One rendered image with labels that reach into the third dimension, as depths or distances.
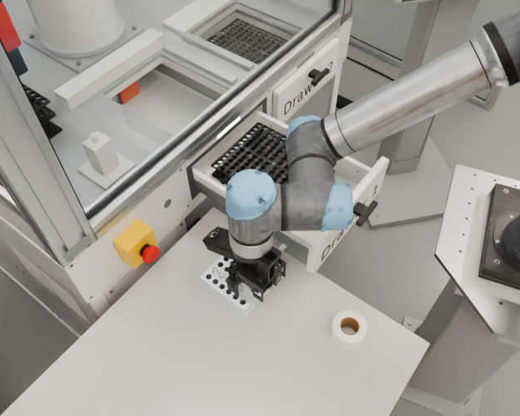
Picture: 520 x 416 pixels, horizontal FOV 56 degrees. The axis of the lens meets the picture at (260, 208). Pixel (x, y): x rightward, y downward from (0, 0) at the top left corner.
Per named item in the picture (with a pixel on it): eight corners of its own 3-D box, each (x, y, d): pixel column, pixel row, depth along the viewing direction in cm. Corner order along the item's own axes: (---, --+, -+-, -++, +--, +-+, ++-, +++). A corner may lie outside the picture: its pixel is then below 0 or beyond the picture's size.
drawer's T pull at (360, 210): (377, 205, 104) (379, 201, 103) (360, 229, 100) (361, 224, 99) (362, 197, 105) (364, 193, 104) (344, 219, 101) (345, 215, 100)
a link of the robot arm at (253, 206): (281, 205, 70) (222, 206, 70) (280, 247, 79) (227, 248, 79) (280, 164, 75) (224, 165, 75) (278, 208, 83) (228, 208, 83)
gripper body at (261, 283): (261, 305, 91) (261, 273, 81) (226, 280, 94) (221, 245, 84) (286, 276, 94) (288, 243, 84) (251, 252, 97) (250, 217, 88)
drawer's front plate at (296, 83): (336, 71, 143) (340, 38, 134) (277, 127, 129) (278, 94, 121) (331, 69, 144) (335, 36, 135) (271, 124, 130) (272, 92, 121)
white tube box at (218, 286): (269, 290, 107) (269, 281, 104) (244, 318, 103) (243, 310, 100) (226, 259, 112) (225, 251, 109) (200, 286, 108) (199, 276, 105)
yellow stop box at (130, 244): (162, 248, 104) (155, 229, 99) (137, 272, 101) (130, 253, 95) (144, 236, 106) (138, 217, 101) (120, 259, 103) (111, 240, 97)
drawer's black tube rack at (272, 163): (333, 180, 116) (336, 162, 111) (290, 229, 108) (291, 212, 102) (258, 140, 124) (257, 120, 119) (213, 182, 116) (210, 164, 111)
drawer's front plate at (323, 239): (380, 190, 116) (390, 158, 108) (312, 276, 103) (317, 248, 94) (374, 186, 117) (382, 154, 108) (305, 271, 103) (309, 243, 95)
